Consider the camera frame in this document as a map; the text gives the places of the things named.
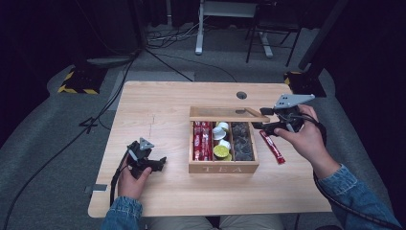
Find white desk frame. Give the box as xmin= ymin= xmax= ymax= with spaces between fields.
xmin=194 ymin=0 xmax=275 ymax=58

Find black slanted stand pole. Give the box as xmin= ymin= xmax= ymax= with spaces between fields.
xmin=298 ymin=0 xmax=350 ymax=72

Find bundle of red stick packets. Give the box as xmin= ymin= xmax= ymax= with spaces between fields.
xmin=192 ymin=121 xmax=214 ymax=162

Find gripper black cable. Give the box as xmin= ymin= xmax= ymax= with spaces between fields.
xmin=109 ymin=150 xmax=131 ymax=207
xmin=298 ymin=112 xmax=406 ymax=230

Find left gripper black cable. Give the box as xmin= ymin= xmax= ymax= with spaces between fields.
xmin=109 ymin=150 xmax=131 ymax=207

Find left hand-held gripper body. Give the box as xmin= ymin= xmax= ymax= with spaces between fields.
xmin=126 ymin=137 xmax=161 ymax=178

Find glass-paned wooden box lid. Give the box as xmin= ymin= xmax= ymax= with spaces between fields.
xmin=189 ymin=105 xmax=271 ymax=124

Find black metal chair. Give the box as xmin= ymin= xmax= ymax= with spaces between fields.
xmin=245 ymin=0 xmax=303 ymax=68

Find person's left leg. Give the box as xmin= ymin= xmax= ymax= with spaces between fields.
xmin=145 ymin=216 xmax=214 ymax=230

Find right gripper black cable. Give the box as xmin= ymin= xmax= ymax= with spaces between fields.
xmin=298 ymin=112 xmax=406 ymax=230

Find black yellow-striped stand base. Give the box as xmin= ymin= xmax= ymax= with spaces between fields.
xmin=283 ymin=70 xmax=327 ymax=98
xmin=56 ymin=65 xmax=108 ymax=96

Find wooden tea box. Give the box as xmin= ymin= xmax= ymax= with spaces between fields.
xmin=188 ymin=120 xmax=260 ymax=174

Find single red drink stick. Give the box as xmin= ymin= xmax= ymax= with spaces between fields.
xmin=259 ymin=129 xmax=286 ymax=166

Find person's left hand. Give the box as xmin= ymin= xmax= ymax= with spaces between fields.
xmin=117 ymin=159 xmax=153 ymax=200

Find person's leg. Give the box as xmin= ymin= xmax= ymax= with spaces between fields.
xmin=145 ymin=216 xmax=214 ymax=230
xmin=219 ymin=214 xmax=285 ymax=230

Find grey tape strip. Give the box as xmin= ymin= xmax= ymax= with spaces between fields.
xmin=83 ymin=183 xmax=108 ymax=195

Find long black floor cable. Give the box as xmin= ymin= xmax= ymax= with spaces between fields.
xmin=1 ymin=52 xmax=142 ymax=226

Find person's right leg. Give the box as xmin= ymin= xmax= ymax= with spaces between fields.
xmin=219 ymin=214 xmax=285 ymax=230

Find thin black floor cable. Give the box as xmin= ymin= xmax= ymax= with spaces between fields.
xmin=145 ymin=47 xmax=239 ymax=83

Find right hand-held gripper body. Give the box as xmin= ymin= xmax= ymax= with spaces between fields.
xmin=269 ymin=93 xmax=316 ymax=134

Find dark capsules in box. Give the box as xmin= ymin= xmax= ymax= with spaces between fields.
xmin=231 ymin=122 xmax=256 ymax=162

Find person's right hand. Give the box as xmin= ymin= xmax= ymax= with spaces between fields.
xmin=273 ymin=103 xmax=341 ymax=180

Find tangle of floor cables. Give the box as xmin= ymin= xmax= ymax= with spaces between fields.
xmin=147 ymin=20 xmax=206 ymax=50

